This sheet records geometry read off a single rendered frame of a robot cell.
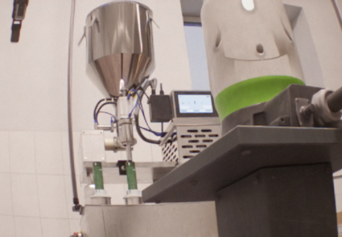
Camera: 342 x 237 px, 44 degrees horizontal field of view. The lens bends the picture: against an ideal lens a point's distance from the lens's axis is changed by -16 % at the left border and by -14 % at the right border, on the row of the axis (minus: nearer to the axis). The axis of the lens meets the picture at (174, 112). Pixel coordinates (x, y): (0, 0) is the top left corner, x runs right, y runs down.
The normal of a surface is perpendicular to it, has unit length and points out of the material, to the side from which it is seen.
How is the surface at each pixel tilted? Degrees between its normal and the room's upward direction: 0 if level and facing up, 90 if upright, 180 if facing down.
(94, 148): 90
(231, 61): 90
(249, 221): 90
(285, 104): 81
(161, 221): 90
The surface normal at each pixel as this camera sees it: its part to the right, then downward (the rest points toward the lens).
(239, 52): -0.49, -0.26
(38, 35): 0.24, -0.37
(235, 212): -0.92, -0.05
